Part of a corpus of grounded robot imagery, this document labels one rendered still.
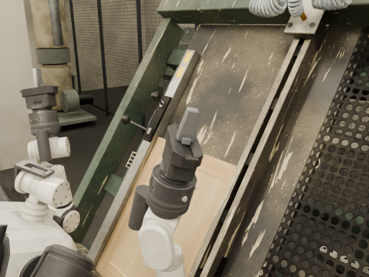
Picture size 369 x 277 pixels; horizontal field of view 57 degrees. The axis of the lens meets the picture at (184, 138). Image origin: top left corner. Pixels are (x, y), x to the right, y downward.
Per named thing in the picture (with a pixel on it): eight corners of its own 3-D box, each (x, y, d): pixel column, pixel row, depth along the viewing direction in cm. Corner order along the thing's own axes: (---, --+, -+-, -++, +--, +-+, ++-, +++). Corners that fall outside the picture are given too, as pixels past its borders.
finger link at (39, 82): (39, 68, 110) (42, 88, 110) (32, 68, 107) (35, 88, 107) (43, 68, 109) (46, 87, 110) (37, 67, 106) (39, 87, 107)
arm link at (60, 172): (57, 134, 112) (66, 169, 118) (29, 138, 111) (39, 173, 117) (55, 143, 107) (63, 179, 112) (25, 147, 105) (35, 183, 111)
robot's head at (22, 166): (39, 206, 79) (40, 178, 76) (10, 194, 81) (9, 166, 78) (57, 194, 85) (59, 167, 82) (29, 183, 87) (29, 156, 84)
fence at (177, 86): (91, 262, 135) (83, 261, 132) (192, 54, 145) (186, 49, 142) (98, 269, 131) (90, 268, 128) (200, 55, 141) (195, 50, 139)
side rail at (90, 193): (75, 237, 156) (55, 233, 148) (177, 31, 168) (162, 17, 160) (81, 243, 152) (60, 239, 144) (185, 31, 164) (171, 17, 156)
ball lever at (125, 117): (149, 136, 137) (118, 121, 134) (152, 128, 138) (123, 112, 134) (150, 136, 134) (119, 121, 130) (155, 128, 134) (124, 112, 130)
